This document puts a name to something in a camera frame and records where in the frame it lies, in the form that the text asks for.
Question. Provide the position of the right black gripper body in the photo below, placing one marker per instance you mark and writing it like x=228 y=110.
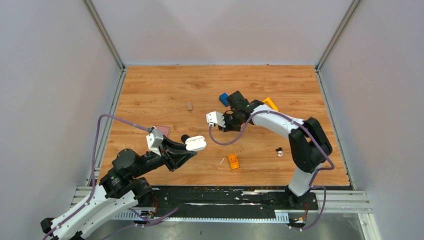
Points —
x=233 y=122

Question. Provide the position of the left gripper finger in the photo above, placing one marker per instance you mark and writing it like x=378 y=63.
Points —
x=177 y=158
x=169 y=146

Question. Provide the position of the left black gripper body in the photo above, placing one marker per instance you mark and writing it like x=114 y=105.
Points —
x=151 y=159

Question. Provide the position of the white earbud charging case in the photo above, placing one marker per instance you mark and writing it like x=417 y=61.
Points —
x=195 y=143

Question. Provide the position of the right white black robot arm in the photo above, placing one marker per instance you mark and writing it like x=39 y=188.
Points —
x=309 y=145

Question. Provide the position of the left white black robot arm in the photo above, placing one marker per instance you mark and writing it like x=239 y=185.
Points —
x=123 y=187

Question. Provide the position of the pink card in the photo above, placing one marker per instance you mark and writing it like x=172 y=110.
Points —
x=165 y=130

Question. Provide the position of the blue toy block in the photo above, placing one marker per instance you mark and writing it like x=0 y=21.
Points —
x=223 y=99

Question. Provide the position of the yellow triangular plastic part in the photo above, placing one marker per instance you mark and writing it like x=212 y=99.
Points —
x=268 y=101

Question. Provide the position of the orange toy brick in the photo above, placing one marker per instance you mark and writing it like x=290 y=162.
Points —
x=234 y=162

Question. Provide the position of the small brown wooden block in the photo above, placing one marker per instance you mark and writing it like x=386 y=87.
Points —
x=189 y=106

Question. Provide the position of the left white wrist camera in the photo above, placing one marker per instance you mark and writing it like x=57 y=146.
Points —
x=154 y=140

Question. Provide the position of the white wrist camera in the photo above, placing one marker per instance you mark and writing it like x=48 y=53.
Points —
x=154 y=140
x=215 y=118

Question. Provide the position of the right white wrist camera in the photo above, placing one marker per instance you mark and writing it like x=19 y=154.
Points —
x=215 y=118

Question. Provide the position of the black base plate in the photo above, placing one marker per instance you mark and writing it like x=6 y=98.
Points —
x=224 y=202

